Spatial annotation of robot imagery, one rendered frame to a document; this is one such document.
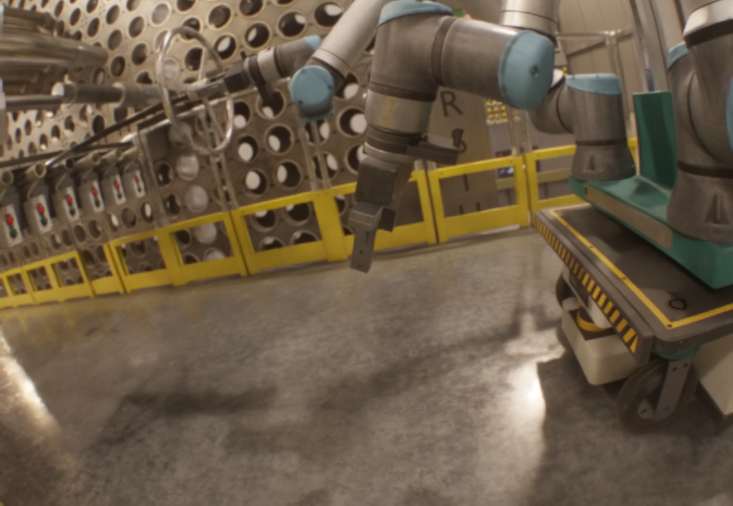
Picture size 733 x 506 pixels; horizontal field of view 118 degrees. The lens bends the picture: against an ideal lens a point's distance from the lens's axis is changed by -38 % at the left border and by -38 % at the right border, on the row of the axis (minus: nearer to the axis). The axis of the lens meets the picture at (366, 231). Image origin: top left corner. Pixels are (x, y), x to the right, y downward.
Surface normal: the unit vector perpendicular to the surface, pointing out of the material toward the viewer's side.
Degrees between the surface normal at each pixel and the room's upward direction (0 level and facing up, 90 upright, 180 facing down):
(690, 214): 70
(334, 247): 90
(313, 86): 94
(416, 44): 93
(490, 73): 106
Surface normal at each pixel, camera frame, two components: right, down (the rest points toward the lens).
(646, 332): -0.21, -0.94
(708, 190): -0.93, -0.06
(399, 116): -0.10, 0.47
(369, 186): -0.32, 0.43
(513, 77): -0.55, 0.58
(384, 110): -0.50, 0.36
